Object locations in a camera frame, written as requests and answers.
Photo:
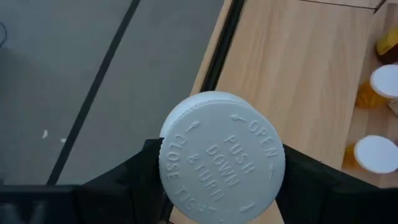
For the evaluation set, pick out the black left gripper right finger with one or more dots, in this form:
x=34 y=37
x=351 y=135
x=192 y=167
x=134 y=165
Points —
x=326 y=199

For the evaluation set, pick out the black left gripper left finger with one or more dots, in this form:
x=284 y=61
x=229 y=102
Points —
x=124 y=193

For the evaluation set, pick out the orange pill bottle white cap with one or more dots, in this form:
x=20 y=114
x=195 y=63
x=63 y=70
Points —
x=374 y=154
x=385 y=81

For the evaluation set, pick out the large dark bottle white cap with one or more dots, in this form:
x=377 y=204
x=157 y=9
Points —
x=220 y=161

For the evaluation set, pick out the brown bottle with yellow cap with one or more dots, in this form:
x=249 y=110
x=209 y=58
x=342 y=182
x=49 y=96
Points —
x=388 y=43

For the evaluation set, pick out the black aluminium table frame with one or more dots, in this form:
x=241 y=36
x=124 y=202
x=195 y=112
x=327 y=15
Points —
x=222 y=49

